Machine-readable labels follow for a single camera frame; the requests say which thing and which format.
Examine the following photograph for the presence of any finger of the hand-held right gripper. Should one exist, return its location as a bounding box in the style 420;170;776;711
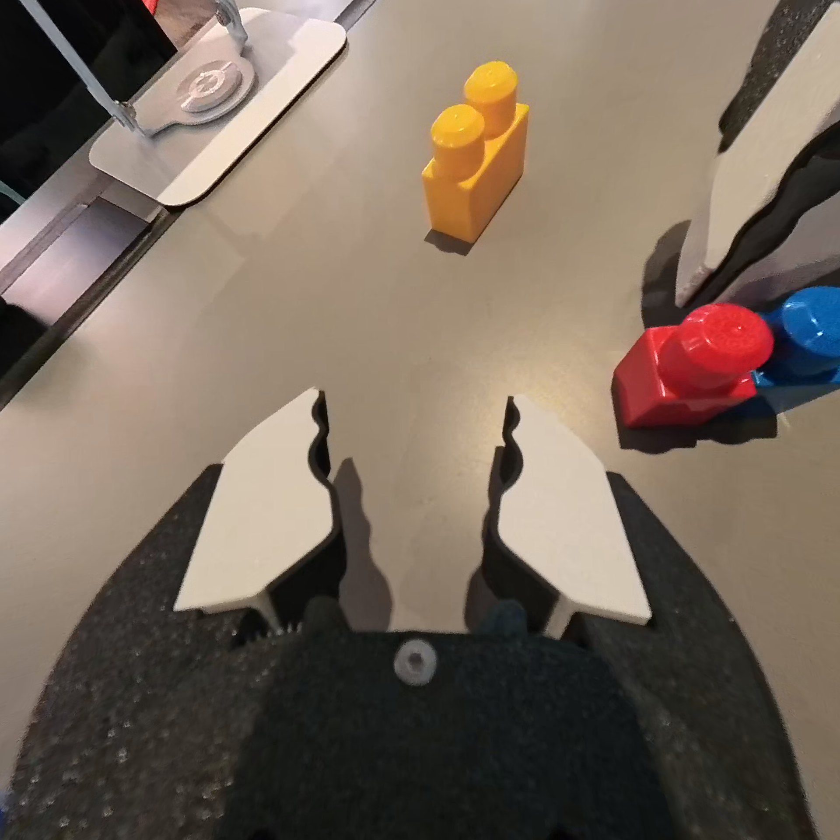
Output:
718;187;840;312
675;0;840;308

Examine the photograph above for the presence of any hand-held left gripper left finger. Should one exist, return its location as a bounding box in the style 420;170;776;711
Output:
172;388;347;631

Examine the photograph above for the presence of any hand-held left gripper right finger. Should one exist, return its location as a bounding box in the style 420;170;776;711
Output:
481;395;654;639

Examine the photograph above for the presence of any blue one-stud block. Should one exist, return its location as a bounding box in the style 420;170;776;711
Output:
751;286;840;389

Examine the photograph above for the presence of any red one-stud block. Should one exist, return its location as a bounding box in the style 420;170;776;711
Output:
613;303;775;429

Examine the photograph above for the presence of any yellow two-stud block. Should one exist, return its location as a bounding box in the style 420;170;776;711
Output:
421;61;530;237

